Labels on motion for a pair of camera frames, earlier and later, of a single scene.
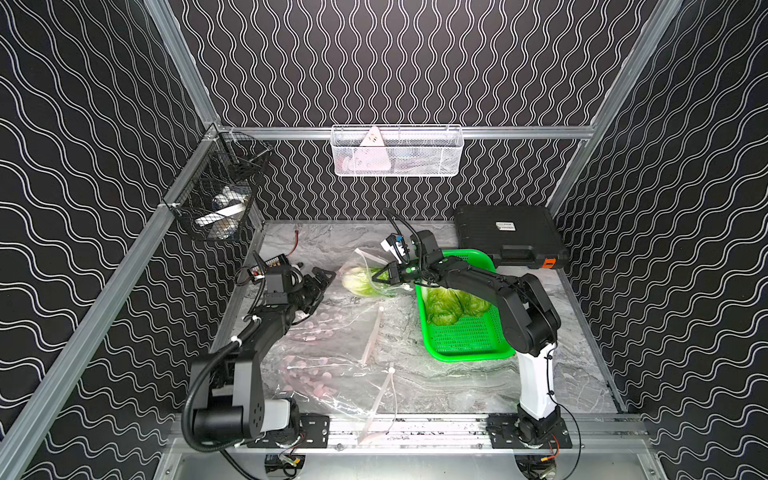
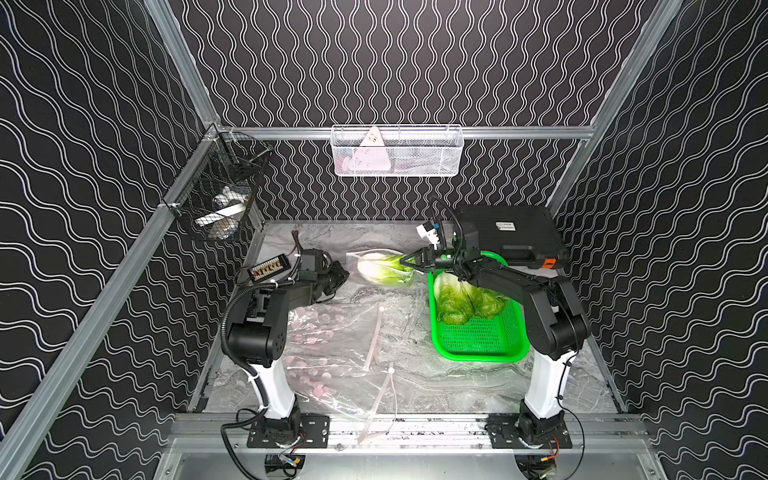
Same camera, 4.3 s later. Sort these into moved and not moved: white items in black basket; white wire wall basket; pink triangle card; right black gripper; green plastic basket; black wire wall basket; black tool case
Moved: green plastic basket; right black gripper
Not moved: pink triangle card; black wire wall basket; white wire wall basket; white items in black basket; black tool case
